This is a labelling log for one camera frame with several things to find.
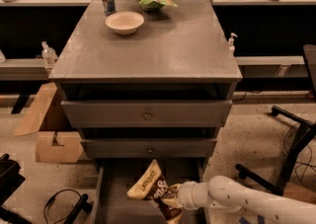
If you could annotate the white pump bottle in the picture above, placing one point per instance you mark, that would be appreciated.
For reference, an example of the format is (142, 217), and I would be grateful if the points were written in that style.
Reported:
(231, 40)

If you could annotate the grey middle drawer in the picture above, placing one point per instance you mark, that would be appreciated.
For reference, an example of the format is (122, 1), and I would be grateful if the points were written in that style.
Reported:
(148, 148)

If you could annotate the brown chip bag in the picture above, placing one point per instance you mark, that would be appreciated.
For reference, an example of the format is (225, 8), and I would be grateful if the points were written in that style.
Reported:
(152, 186)

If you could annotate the black stand leg left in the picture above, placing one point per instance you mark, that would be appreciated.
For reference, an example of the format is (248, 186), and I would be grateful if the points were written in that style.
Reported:
(81, 205)

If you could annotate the grey open bottom drawer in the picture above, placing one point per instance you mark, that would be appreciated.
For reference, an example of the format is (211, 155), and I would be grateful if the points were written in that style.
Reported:
(117, 176)

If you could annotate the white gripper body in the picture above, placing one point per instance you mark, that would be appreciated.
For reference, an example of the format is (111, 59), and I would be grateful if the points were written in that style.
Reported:
(186, 195)

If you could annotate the grey drawer cabinet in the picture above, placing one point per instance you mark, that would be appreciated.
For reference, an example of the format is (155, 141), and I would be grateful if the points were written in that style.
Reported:
(178, 54)

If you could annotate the white bowl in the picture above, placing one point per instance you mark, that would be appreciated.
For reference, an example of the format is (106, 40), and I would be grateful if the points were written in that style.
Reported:
(125, 23)

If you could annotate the cardboard box flaps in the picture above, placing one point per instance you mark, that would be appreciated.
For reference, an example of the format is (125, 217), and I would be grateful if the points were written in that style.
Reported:
(56, 141)

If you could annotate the grey top drawer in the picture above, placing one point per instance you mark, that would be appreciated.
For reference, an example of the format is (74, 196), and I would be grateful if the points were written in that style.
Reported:
(102, 114)

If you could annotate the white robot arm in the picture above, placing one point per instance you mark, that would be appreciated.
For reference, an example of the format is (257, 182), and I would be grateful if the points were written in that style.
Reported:
(223, 193)

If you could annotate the black stand base right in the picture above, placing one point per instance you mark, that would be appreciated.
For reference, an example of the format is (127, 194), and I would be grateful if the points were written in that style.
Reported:
(305, 133)

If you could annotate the clear sanitizer bottle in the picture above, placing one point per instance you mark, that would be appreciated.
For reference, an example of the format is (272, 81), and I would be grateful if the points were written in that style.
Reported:
(48, 54)

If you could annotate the black equipment left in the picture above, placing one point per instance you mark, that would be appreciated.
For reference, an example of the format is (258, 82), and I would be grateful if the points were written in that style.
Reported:
(10, 180)

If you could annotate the cardboard piece bottom right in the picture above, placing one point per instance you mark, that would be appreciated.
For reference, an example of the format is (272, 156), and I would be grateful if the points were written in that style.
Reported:
(299, 193)

